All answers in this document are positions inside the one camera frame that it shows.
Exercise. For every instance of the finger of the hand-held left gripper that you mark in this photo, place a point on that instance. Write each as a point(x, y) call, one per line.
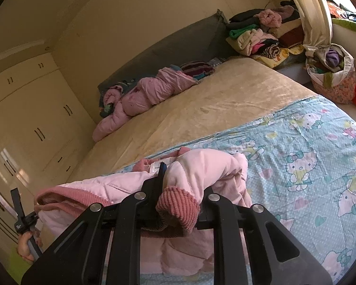
point(17, 202)

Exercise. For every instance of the blue cartoon printed blanket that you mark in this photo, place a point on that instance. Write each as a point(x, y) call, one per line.
point(284, 142)

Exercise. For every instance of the pink quilted jacket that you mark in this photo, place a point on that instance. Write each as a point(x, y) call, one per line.
point(195, 166)

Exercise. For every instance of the dark striped cloth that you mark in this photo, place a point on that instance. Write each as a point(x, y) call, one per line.
point(197, 68)

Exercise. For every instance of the floral laundry bag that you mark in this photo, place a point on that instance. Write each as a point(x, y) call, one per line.
point(335, 86)

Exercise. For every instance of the cream wardrobe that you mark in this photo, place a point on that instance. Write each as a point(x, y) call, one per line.
point(32, 109)

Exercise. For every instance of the dark floral cloth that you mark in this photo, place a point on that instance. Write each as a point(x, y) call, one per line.
point(106, 108)

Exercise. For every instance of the grey headboard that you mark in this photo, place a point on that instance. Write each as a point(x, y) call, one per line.
point(181, 44)

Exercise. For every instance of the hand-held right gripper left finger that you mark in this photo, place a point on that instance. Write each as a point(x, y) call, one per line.
point(163, 166)

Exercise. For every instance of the colourful patterned cloth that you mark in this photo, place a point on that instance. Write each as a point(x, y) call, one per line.
point(344, 13)

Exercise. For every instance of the person's left hand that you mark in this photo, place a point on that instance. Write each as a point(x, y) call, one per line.
point(25, 248)

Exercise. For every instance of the cream curtain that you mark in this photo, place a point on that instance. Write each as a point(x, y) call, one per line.
point(317, 14)

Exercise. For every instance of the cream bed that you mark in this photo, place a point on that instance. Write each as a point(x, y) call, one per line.
point(210, 107)

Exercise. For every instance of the pile of folded clothes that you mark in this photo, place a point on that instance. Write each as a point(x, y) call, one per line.
point(255, 38)

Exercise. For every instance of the green cloth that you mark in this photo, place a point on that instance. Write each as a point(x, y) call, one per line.
point(17, 268)

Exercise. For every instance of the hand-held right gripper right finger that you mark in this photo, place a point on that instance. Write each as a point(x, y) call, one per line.
point(222, 213)

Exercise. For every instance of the crumpled pink padded coat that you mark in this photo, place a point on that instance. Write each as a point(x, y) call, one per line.
point(148, 92)

